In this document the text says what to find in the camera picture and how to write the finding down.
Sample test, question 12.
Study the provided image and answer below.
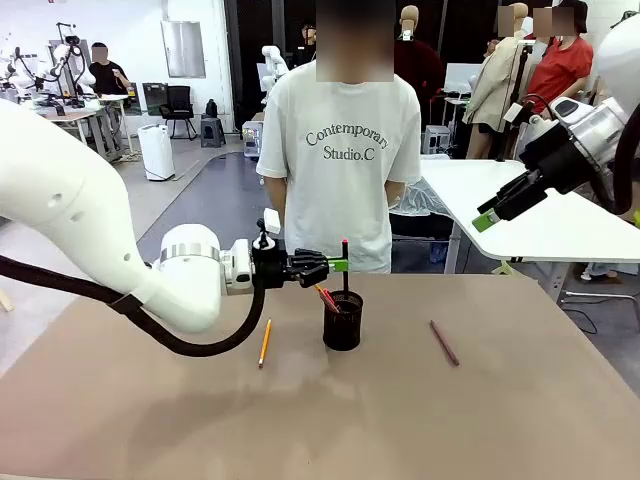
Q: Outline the clear plastic sheet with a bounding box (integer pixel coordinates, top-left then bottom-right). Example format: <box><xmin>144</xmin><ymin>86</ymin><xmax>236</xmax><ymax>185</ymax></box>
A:
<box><xmin>389</xmin><ymin>177</ymin><xmax>454</xmax><ymax>219</ymax></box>

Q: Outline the grey box machine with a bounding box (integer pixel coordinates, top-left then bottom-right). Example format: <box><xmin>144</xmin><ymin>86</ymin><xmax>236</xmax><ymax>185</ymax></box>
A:
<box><xmin>422</xmin><ymin>124</ymin><xmax>454</xmax><ymax>156</ymax></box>

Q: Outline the mannequin in dark red top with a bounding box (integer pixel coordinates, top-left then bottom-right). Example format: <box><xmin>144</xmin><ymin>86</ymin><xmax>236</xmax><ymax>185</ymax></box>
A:
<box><xmin>392</xmin><ymin>4</ymin><xmax>446</xmax><ymax>126</ymax></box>

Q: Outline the metal wall panel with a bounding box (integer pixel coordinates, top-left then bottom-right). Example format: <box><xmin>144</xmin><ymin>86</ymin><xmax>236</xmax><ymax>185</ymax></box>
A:
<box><xmin>160</xmin><ymin>19</ymin><xmax>207</xmax><ymax>80</ymax></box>

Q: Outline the black office chair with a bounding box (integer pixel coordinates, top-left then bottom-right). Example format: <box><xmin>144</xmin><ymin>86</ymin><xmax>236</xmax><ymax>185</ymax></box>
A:
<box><xmin>159</xmin><ymin>85</ymin><xmax>199</xmax><ymax>141</ymax></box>

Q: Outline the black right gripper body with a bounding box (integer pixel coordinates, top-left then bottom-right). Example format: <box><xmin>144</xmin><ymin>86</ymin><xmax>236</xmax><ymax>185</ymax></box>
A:
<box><xmin>519</xmin><ymin>122</ymin><xmax>605</xmax><ymax>197</ymax></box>

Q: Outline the person in white T-shirt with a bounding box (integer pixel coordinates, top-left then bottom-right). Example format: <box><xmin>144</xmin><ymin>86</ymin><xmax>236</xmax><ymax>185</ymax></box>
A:
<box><xmin>255</xmin><ymin>0</ymin><xmax>424</xmax><ymax>275</ymax></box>

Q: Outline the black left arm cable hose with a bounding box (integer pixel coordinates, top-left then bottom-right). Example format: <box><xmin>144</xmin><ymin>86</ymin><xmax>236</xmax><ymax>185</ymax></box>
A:
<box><xmin>0</xmin><ymin>254</ymin><xmax>267</xmax><ymax>358</ymax></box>

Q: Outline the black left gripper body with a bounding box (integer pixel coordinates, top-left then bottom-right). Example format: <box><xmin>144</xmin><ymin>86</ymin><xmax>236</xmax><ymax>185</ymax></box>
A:
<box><xmin>251</xmin><ymin>247</ymin><xmax>302</xmax><ymax>291</ymax></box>

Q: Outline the person in black shirt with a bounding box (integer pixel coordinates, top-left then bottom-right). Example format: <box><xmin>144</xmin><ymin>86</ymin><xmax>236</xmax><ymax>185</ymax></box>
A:
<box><xmin>88</xmin><ymin>42</ymin><xmax>132</xmax><ymax>97</ymax></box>

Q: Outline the dark red pencil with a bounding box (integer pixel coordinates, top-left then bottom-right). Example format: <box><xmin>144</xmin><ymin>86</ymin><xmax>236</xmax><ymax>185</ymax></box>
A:
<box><xmin>429</xmin><ymin>319</ymin><xmax>460</xmax><ymax>367</ymax></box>

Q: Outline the mannequin in beige coat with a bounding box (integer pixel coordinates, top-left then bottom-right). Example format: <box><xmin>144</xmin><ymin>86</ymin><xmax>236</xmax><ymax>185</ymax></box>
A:
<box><xmin>462</xmin><ymin>2</ymin><xmax>534</xmax><ymax>161</ymax></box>

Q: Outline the person in red shirt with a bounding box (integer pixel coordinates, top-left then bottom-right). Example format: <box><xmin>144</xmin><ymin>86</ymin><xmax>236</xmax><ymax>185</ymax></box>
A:
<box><xmin>527</xmin><ymin>0</ymin><xmax>596</xmax><ymax>117</ymax></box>

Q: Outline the grey plastic stool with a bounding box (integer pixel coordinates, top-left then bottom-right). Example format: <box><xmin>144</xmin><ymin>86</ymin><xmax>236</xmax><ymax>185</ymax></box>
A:
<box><xmin>200</xmin><ymin>113</ymin><xmax>227</xmax><ymax>149</ymax></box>

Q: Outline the yellow pencil with pink eraser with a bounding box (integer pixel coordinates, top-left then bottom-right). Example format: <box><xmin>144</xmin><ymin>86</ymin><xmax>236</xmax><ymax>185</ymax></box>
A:
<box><xmin>257</xmin><ymin>318</ymin><xmax>273</xmax><ymax>370</ymax></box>

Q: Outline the white background robot on stand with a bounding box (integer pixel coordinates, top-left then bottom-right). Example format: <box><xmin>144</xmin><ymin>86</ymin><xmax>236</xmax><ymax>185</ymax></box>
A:
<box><xmin>47</xmin><ymin>22</ymin><xmax>97</xmax><ymax>109</ymax></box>

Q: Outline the wooden top desk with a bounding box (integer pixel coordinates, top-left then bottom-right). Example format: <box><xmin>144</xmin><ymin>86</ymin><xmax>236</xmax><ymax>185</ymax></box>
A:
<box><xmin>29</xmin><ymin>94</ymin><xmax>132</xmax><ymax>157</ymax></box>

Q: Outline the white table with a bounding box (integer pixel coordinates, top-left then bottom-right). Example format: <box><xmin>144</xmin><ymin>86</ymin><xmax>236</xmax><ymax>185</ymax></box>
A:
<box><xmin>418</xmin><ymin>157</ymin><xmax>640</xmax><ymax>301</ymax></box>

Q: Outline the black mesh pen holder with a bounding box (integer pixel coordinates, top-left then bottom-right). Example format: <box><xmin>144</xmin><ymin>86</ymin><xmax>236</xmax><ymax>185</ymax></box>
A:
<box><xmin>322</xmin><ymin>290</ymin><xmax>365</xmax><ymax>351</ymax></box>

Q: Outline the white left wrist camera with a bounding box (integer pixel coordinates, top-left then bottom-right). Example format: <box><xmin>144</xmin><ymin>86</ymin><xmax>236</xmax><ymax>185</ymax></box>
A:
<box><xmin>252</xmin><ymin>208</ymin><xmax>282</xmax><ymax>251</ymax></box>

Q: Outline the white air purifier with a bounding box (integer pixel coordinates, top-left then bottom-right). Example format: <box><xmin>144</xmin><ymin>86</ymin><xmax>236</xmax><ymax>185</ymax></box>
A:
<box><xmin>137</xmin><ymin>124</ymin><xmax>176</xmax><ymax>182</ymax></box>

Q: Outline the black tripod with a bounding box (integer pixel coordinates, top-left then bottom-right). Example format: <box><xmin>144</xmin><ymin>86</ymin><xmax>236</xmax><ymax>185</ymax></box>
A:
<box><xmin>497</xmin><ymin>42</ymin><xmax>536</xmax><ymax>164</ymax></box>

